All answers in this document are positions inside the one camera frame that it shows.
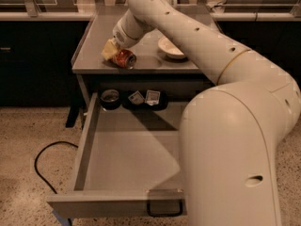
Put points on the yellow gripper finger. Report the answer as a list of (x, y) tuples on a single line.
[(110, 49)]

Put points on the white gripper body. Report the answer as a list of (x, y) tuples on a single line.
[(122, 37)]

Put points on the orange coke can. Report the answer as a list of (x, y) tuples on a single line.
[(124, 59)]

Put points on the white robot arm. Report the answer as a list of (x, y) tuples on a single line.
[(229, 133)]

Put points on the grey cabinet with top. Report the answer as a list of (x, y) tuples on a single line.
[(179, 79)]

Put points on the open grey top drawer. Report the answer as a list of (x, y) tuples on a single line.
[(125, 158)]

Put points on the black round container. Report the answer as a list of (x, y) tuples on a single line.
[(110, 99)]

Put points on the white packet left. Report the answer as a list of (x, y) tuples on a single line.
[(136, 98)]

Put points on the white packet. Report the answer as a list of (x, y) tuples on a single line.
[(152, 97), (136, 98)]

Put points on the white packet right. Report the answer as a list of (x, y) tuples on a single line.
[(152, 97)]

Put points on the black tray with packets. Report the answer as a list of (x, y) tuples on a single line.
[(128, 105)]

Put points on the black drawer handle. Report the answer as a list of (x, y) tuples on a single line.
[(164, 209)]

